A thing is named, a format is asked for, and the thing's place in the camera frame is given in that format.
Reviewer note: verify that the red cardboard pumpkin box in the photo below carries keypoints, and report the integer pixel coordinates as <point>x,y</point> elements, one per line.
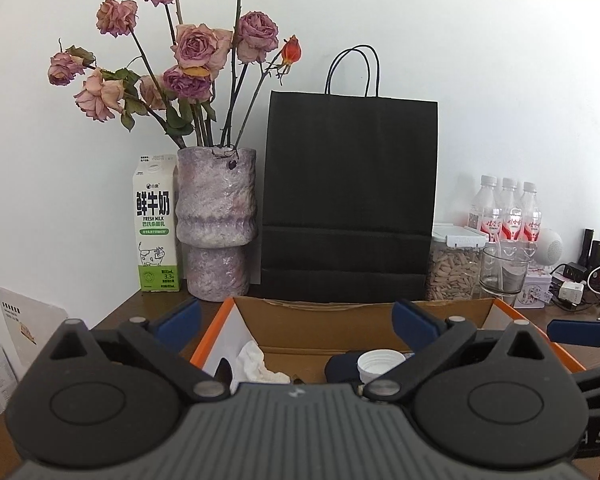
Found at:
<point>296,338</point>

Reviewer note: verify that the white green milk carton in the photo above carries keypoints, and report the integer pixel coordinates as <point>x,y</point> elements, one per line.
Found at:
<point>154,193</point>

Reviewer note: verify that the clear seed storage container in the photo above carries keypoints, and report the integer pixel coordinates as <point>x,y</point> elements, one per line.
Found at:
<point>454,262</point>

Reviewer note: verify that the white power adapter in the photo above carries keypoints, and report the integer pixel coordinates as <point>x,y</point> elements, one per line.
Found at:
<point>571,292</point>

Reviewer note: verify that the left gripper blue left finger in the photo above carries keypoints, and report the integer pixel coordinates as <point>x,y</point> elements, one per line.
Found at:
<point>179,326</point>

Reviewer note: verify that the navy blue zip pouch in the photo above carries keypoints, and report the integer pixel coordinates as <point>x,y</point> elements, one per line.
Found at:
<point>343,369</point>

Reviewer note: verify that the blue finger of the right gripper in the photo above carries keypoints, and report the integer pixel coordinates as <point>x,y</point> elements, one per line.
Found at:
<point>578,333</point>

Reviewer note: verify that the water bottle right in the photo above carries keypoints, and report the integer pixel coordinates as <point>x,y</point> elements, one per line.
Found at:
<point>531,219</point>

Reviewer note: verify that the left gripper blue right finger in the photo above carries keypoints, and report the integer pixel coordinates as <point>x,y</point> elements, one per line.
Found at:
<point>415,327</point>

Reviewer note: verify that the white round robot speaker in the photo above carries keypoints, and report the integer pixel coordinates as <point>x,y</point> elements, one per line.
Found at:
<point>548,249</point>

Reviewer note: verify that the water bottle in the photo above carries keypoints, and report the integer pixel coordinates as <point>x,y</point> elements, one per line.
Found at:
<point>531,219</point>
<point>511,217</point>
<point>485,213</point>

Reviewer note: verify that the purple textured vase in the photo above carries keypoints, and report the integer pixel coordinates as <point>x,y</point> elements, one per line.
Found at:
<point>216,218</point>

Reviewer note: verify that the empty glass cup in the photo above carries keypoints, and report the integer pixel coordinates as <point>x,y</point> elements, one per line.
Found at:
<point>503,270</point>

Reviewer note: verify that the black paper shopping bag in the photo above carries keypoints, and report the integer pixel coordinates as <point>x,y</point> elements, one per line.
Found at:
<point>348,198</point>

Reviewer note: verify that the dried pink rose bouquet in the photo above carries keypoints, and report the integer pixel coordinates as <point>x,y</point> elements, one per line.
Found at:
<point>197,96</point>

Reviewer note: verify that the white plastic jar lid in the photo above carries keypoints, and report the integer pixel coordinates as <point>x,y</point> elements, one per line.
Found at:
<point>373,364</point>

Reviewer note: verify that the water bottle middle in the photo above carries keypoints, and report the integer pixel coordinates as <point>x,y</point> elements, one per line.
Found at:
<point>511,217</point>

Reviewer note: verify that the water bottle left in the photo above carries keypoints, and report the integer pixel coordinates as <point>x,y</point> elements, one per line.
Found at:
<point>485,213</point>

